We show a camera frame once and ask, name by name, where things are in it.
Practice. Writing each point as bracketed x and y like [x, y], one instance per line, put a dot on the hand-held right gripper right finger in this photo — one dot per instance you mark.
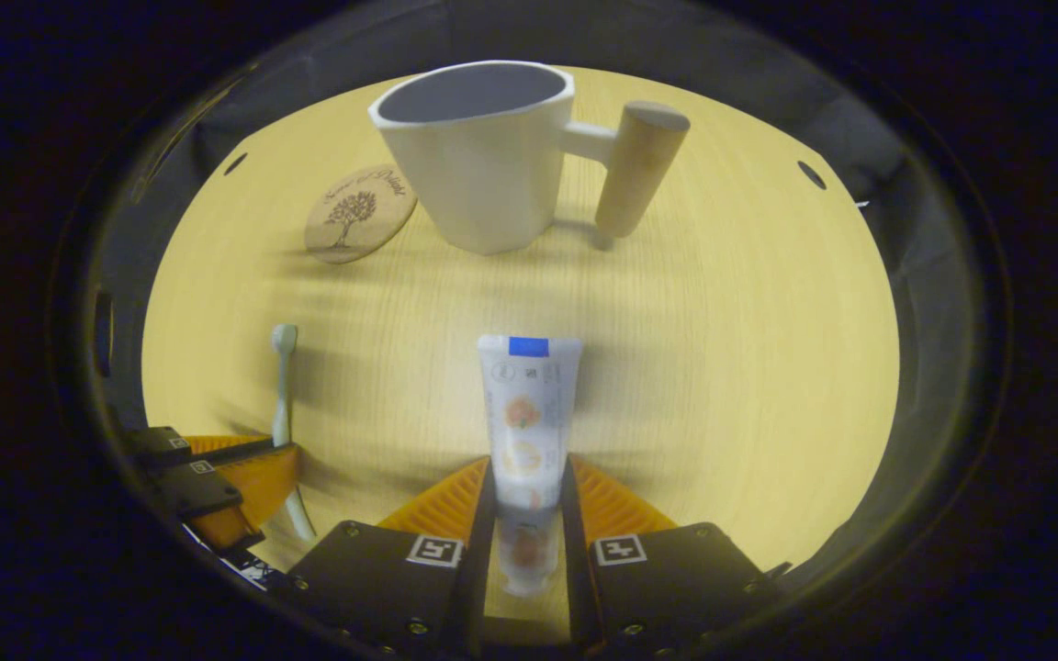
[579, 588]

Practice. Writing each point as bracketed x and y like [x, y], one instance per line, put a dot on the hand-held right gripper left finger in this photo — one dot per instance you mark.
[478, 578]

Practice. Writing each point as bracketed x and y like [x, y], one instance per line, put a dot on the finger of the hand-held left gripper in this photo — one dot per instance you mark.
[198, 487]
[157, 442]

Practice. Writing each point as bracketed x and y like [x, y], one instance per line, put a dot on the pale green toothbrush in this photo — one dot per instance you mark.
[283, 386]

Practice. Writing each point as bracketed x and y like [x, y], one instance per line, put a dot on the white toothpaste tube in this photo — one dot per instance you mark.
[529, 413]

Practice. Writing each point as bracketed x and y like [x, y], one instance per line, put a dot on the round wooden coaster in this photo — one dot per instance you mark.
[359, 216]

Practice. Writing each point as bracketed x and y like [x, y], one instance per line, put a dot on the light wooden desktop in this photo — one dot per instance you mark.
[722, 367]

